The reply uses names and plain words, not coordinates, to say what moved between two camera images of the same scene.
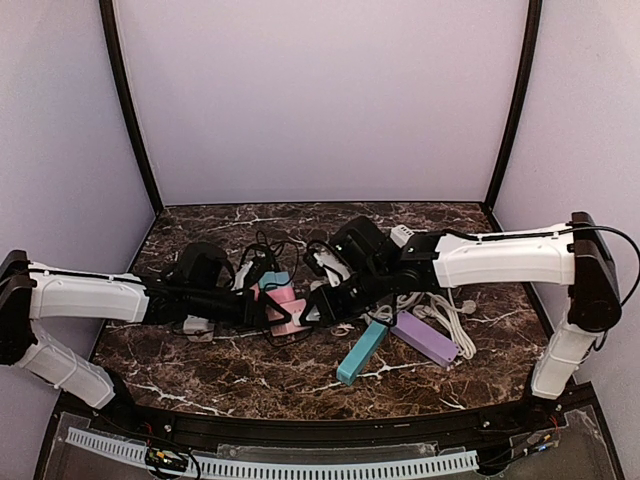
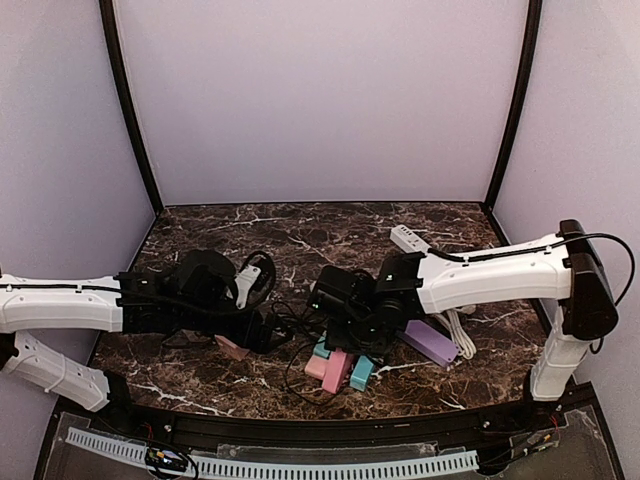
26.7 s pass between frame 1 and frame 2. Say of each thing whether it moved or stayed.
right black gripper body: moved
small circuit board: stayed
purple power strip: stayed
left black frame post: stayed
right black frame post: stayed
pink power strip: moved
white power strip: stayed
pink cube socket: moved
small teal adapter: moved
